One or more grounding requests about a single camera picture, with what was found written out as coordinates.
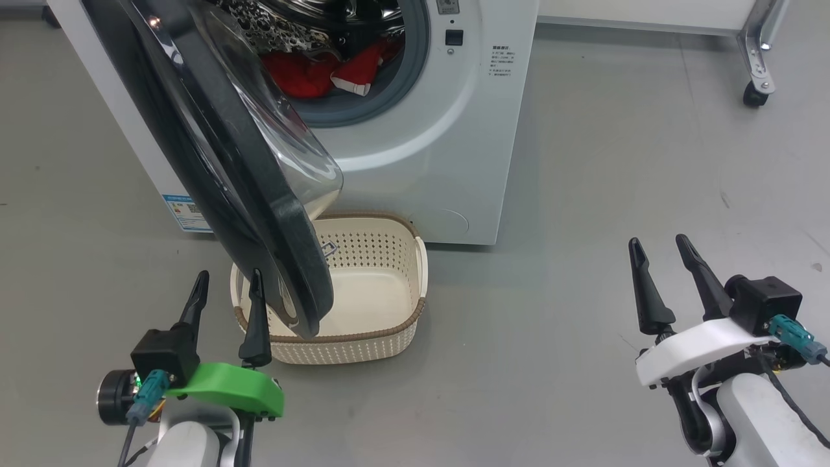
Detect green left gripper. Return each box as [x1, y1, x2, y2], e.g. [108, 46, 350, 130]
[163, 269, 285, 419]

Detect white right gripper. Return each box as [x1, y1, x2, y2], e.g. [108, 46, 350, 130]
[628, 234, 779, 390]

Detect dark round washing machine door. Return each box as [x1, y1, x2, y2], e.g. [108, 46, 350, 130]
[81, 0, 344, 339]

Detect red towel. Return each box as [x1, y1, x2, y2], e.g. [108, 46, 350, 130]
[261, 39, 403, 99]

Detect cream perforated laundry basket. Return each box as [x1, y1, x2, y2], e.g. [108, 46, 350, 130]
[230, 213, 429, 365]

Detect white washing machine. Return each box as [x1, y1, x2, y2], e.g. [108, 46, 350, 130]
[47, 0, 540, 246]

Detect stainless steel washing machine drum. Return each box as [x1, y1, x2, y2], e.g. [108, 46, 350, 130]
[214, 0, 406, 66]

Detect blue energy label sticker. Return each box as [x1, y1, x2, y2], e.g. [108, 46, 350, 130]
[162, 193, 213, 233]

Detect white partition panel on casters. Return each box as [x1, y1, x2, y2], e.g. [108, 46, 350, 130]
[537, 0, 790, 108]

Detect teal cable connector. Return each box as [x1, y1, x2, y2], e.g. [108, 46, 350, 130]
[126, 370, 171, 425]
[768, 315, 827, 364]

